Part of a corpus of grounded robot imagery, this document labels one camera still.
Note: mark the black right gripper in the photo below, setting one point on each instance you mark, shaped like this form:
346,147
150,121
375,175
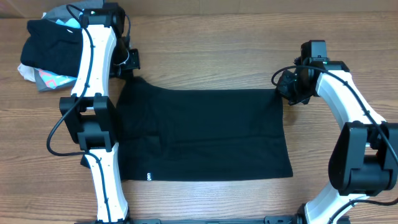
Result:
282,89

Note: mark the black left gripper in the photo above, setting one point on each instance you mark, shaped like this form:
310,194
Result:
121,73

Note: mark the black t-shirt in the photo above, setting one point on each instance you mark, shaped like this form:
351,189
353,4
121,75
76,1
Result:
200,135

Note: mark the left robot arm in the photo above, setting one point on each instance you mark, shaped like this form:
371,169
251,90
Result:
90,116

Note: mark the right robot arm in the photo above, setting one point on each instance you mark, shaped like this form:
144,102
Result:
364,160

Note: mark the light blue garment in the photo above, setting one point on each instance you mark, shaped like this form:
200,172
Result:
73,23

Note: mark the folded black shirt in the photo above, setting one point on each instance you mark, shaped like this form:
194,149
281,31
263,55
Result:
53,47

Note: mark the blue garment with red print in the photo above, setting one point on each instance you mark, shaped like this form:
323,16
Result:
47,80

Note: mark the folded grey shirt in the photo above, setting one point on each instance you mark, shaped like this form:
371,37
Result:
62,13

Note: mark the white folded garment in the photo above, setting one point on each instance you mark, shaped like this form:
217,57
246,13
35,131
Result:
27,72

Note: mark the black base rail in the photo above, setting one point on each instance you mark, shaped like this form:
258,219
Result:
211,221

